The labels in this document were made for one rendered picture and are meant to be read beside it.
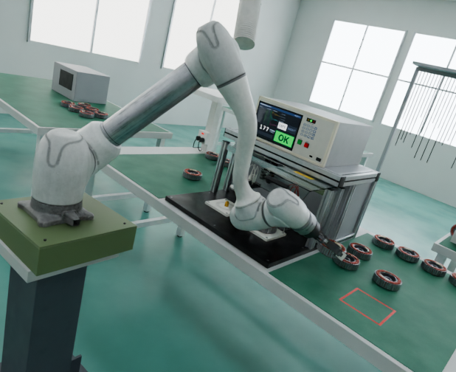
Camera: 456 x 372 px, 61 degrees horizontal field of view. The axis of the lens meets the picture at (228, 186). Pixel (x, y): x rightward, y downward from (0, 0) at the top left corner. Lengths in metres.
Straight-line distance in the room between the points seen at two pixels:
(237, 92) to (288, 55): 8.35
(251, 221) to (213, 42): 0.60
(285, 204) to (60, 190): 0.71
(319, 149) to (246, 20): 1.45
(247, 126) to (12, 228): 0.77
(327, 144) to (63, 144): 1.04
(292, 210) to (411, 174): 6.91
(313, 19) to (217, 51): 8.24
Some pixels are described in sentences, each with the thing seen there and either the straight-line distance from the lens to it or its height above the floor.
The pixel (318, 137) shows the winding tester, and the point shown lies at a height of 1.23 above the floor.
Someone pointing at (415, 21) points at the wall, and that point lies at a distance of 8.48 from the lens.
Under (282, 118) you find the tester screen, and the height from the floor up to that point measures 1.25.
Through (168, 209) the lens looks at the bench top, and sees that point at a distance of 1.81.
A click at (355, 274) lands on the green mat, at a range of 1.76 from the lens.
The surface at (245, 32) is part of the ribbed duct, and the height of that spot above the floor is 1.64.
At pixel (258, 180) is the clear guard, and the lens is 1.59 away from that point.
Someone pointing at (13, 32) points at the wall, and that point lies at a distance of 5.93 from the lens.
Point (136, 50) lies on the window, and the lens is 6.76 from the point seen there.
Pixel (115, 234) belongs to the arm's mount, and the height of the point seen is 0.83.
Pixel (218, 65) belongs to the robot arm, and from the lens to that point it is 1.20.
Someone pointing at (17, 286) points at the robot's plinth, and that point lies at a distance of 1.54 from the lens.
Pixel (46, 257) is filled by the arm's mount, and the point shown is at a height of 0.80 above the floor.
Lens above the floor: 1.46
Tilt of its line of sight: 18 degrees down
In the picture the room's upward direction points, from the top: 15 degrees clockwise
